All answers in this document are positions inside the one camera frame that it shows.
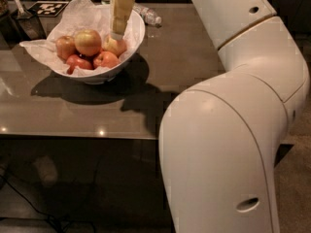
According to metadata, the red apple front middle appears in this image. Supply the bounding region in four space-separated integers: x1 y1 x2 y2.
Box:
93 51 120 68

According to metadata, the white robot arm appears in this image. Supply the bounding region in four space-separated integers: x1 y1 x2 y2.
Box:
158 0 310 233

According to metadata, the dark scoop with white handle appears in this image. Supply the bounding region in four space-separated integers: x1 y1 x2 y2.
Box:
13 0 46 40

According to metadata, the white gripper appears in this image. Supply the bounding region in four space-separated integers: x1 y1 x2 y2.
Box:
110 0 135 40

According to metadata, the black white fiducial marker card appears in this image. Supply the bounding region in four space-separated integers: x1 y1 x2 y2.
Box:
30 1 68 17

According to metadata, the white bowl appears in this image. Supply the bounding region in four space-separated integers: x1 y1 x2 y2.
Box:
47 5 145 84

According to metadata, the white tissue paper liner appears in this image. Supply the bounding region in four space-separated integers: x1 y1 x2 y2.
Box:
20 0 145 83

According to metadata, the red apple front left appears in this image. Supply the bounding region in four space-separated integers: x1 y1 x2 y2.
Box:
66 54 93 75

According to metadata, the red apple far left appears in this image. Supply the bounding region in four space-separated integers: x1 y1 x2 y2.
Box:
55 36 76 60

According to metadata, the red-yellow apple right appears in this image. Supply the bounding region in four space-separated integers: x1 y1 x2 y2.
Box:
103 36 127 57

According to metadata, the red apple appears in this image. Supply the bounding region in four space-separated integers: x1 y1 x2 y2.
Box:
93 51 120 68
55 36 76 60
66 54 93 75

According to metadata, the large yellow-red apple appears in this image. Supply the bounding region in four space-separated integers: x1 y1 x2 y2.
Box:
74 29 101 56

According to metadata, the black floor cable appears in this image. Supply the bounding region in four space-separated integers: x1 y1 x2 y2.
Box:
0 173 98 233

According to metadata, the clear plastic water bottle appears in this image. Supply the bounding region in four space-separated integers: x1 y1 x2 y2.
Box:
133 3 162 26

